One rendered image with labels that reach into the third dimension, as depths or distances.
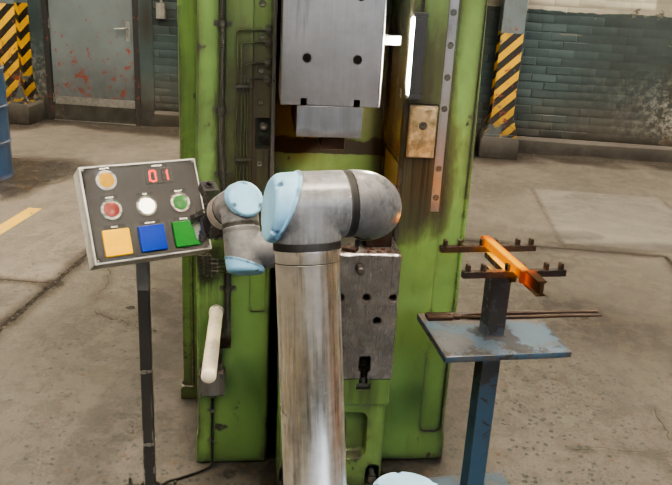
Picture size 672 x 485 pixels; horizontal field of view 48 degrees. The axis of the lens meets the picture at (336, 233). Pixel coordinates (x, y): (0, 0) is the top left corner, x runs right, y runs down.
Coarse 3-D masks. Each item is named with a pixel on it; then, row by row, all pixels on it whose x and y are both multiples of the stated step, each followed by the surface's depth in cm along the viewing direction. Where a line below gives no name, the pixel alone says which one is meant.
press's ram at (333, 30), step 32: (288, 0) 218; (320, 0) 219; (352, 0) 220; (384, 0) 221; (288, 32) 221; (320, 32) 222; (352, 32) 223; (384, 32) 224; (288, 64) 224; (320, 64) 225; (352, 64) 226; (288, 96) 227; (320, 96) 228; (352, 96) 229
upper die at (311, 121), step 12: (300, 108) 229; (312, 108) 229; (324, 108) 229; (336, 108) 230; (348, 108) 230; (360, 108) 230; (300, 120) 230; (312, 120) 230; (324, 120) 230; (336, 120) 231; (348, 120) 231; (360, 120) 232; (300, 132) 231; (312, 132) 231; (324, 132) 232; (336, 132) 232; (348, 132) 232; (360, 132) 233
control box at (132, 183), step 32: (192, 160) 227; (96, 192) 212; (128, 192) 216; (160, 192) 221; (192, 192) 225; (96, 224) 210; (128, 224) 214; (96, 256) 208; (128, 256) 213; (160, 256) 217
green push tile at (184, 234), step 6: (174, 222) 220; (180, 222) 221; (186, 222) 222; (174, 228) 220; (180, 228) 220; (186, 228) 221; (192, 228) 222; (174, 234) 219; (180, 234) 220; (186, 234) 221; (192, 234) 222; (180, 240) 220; (186, 240) 221; (192, 240) 221; (198, 240) 222; (180, 246) 219; (186, 246) 221
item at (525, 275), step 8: (488, 240) 238; (488, 248) 237; (496, 248) 232; (504, 248) 232; (496, 256) 231; (504, 256) 225; (512, 256) 226; (512, 264) 220; (520, 264) 220; (520, 272) 213; (528, 272) 211; (536, 272) 211; (520, 280) 213; (528, 280) 212; (536, 280) 206; (544, 280) 206; (528, 288) 211; (536, 288) 208; (536, 296) 206
